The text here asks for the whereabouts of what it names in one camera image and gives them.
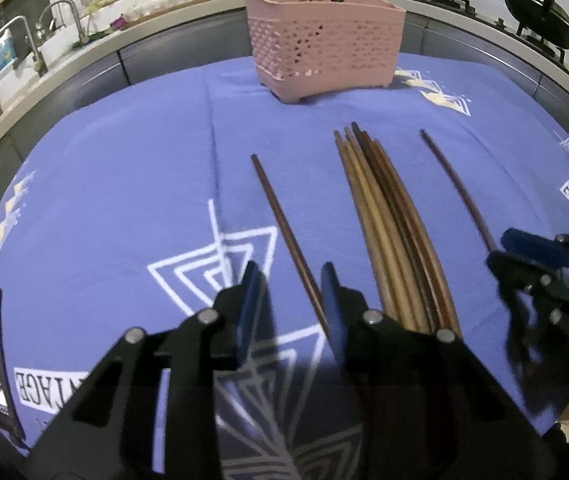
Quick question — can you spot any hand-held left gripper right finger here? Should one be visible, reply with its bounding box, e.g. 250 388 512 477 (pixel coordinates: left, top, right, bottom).
319 261 558 480

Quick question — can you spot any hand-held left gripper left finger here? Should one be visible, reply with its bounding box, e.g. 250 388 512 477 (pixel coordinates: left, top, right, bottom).
24 260 275 480

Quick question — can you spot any blue white packet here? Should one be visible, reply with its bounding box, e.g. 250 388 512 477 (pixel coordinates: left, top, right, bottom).
0 27 18 78

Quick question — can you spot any dark wooden chopstick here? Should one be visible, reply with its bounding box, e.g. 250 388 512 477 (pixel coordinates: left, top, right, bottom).
419 129 498 253
251 154 330 338

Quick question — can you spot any bundle of wooden chopsticks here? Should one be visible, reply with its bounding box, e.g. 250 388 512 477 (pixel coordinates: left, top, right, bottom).
333 121 463 338

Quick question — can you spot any blue printed tablecloth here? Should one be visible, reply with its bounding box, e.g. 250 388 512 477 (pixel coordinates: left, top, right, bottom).
0 52 569 480

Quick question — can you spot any steel faucet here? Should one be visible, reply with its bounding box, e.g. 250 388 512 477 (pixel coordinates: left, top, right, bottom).
39 0 90 46
0 15 48 78

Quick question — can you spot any pink perforated plastic basket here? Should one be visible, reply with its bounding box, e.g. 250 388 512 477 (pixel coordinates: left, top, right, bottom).
243 0 406 107

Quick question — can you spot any black wok with lid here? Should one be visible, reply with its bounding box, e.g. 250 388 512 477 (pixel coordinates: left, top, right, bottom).
502 0 569 51

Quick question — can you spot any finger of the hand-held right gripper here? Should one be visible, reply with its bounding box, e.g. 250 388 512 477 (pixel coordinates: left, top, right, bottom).
486 250 569 406
502 226 569 281

